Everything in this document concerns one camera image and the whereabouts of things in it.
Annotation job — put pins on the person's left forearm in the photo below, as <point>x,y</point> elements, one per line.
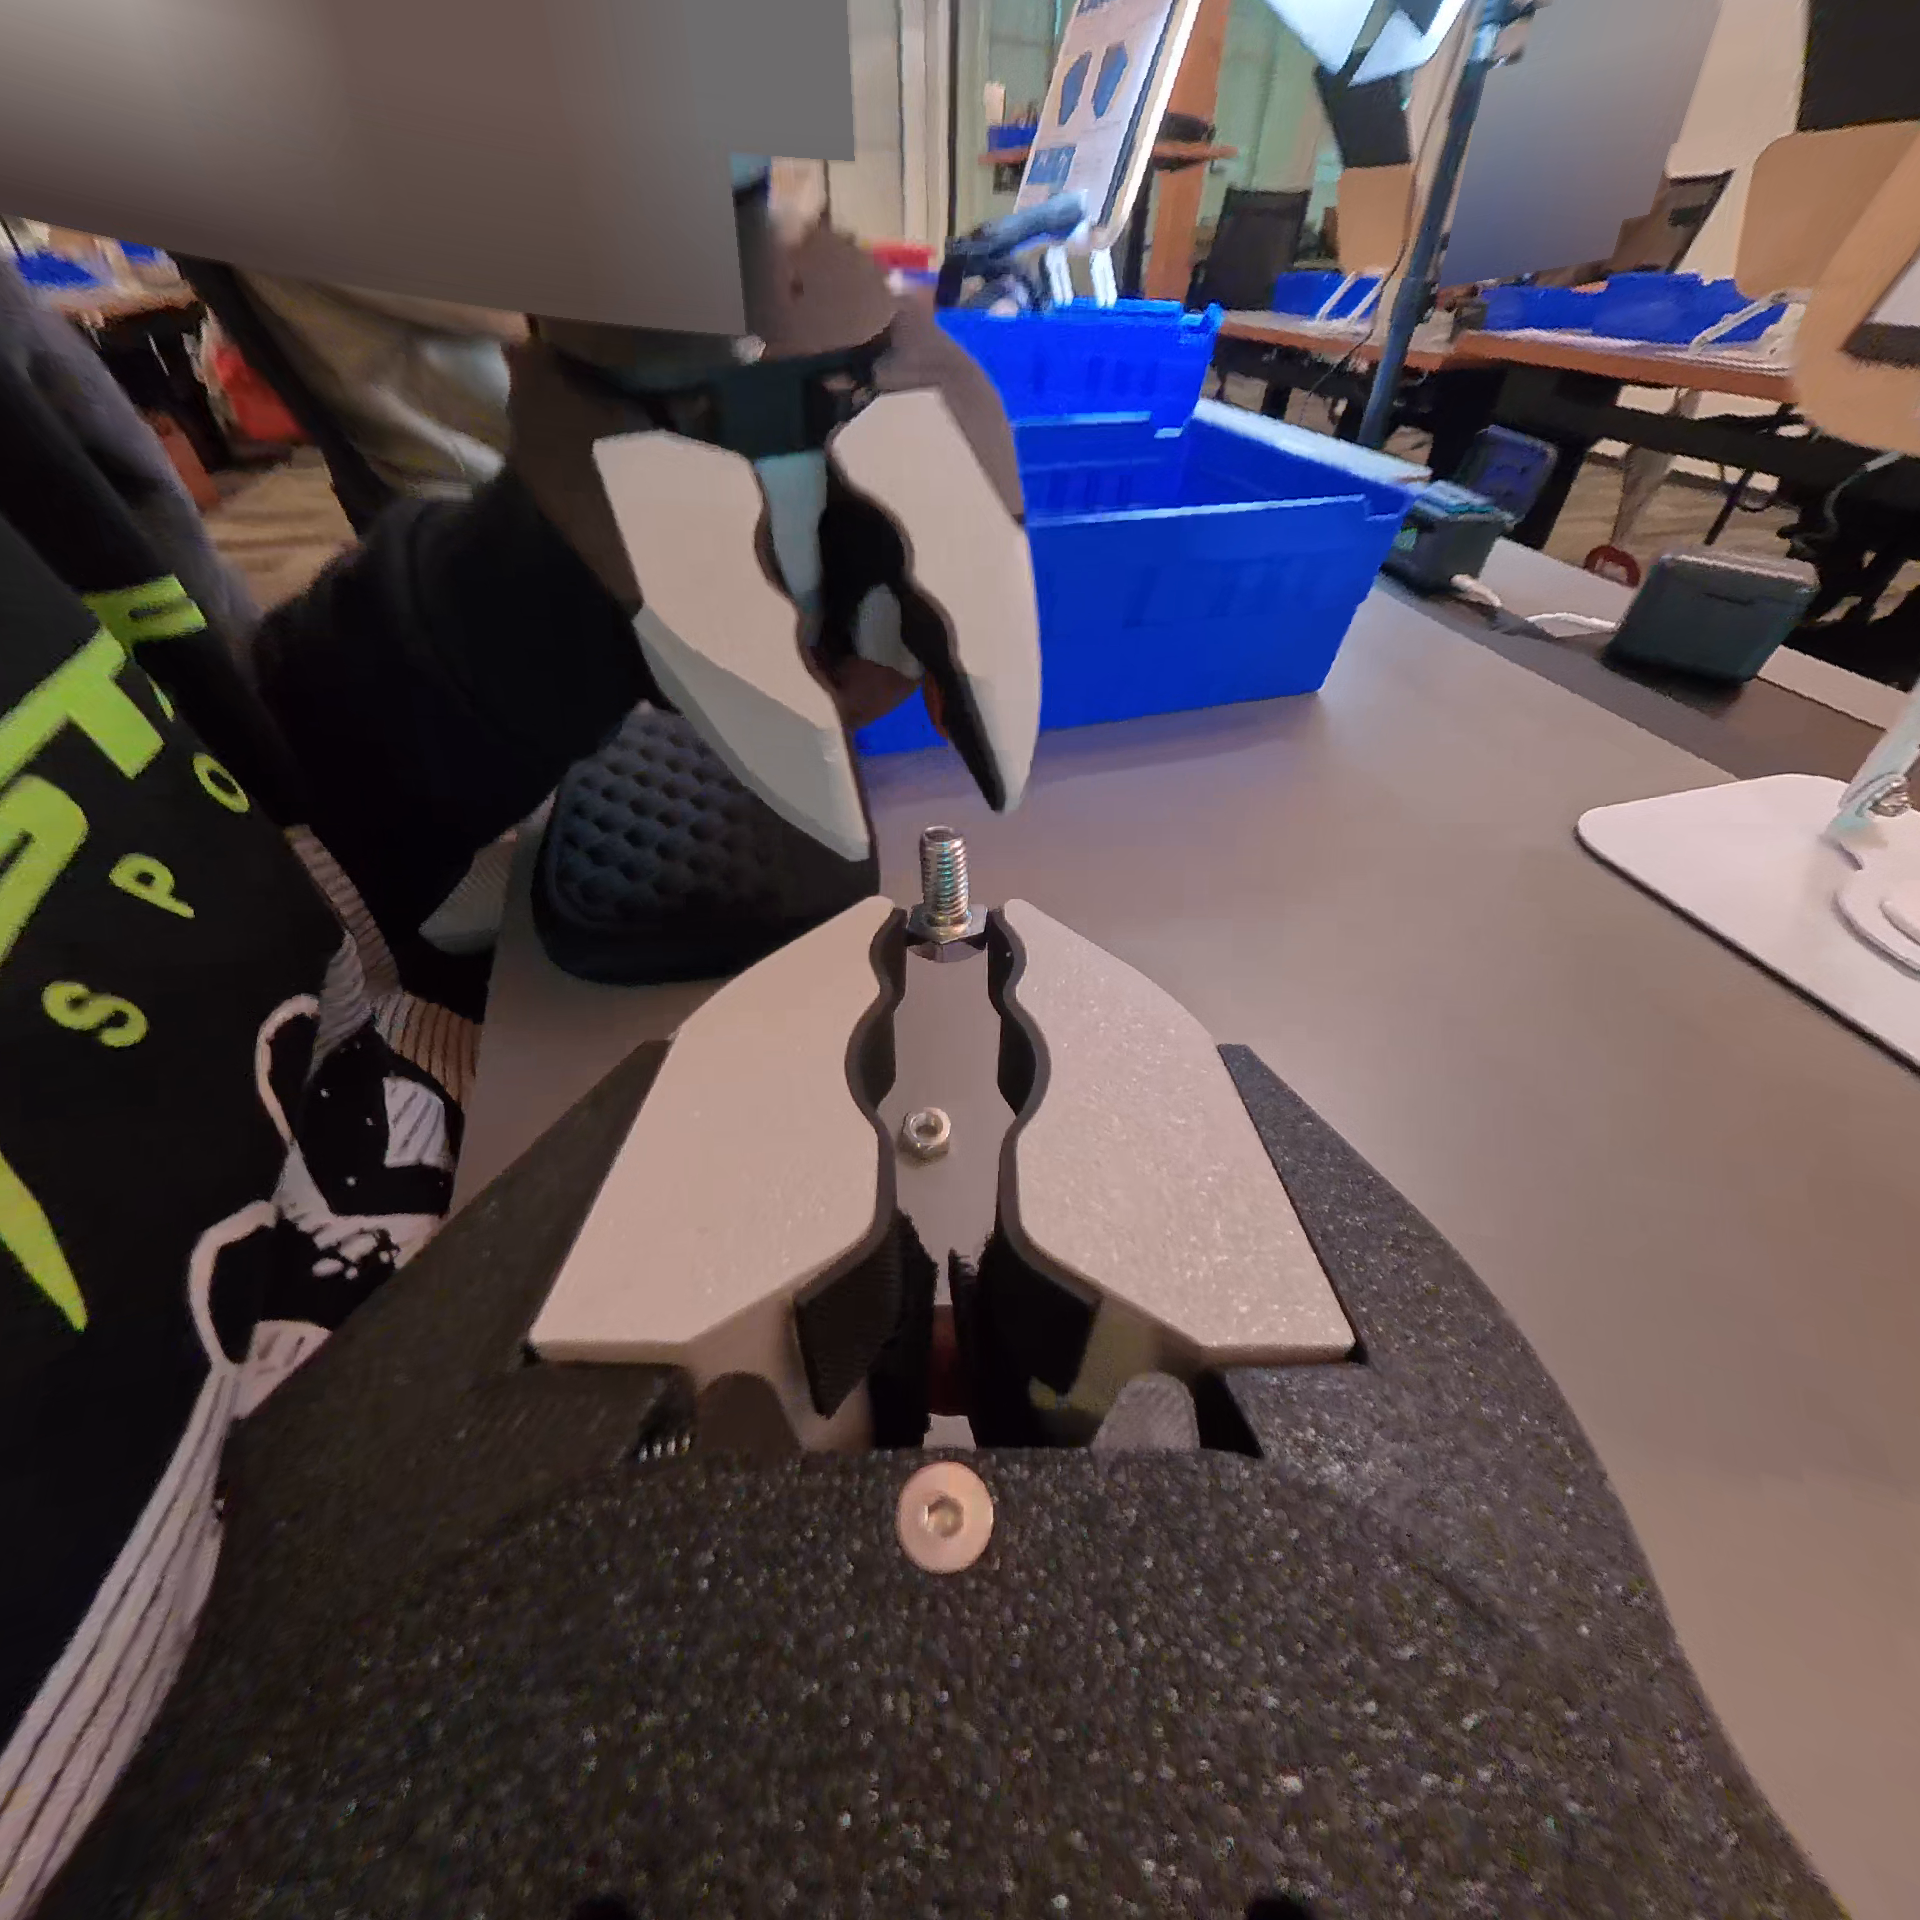
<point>450,691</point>

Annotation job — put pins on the small black device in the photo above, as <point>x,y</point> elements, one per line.
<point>1449,534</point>

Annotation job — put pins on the black mesh cushion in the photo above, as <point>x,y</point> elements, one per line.
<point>674,870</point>

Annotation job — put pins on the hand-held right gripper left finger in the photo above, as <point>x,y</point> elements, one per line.
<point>720,1187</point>

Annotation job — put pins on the row of blue bins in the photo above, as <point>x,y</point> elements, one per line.
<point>1634,304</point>

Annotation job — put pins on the black office chair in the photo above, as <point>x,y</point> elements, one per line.
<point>1261,256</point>

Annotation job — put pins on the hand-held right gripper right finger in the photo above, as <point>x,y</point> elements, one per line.
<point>1170,1187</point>

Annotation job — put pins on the studio light on stand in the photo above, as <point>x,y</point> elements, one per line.
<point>1426,180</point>

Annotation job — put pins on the long thin silver bolt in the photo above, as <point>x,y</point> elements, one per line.
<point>946,885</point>

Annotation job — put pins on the person's black printed shirt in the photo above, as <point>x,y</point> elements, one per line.
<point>152,989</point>

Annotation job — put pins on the sign on white stand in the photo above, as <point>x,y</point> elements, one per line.
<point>1739,885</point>

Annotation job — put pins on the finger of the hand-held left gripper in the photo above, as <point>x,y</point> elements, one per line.
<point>961,540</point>
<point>706,601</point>

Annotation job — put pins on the wooden office desk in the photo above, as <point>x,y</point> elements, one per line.
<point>1622,362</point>

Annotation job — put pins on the printed poster banner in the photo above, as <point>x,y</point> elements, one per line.
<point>1111,105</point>

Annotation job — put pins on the large blue plastic bin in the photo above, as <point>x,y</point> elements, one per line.
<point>1201,585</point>

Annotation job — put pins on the silver hex nut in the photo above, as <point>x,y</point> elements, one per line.
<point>928,1132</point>

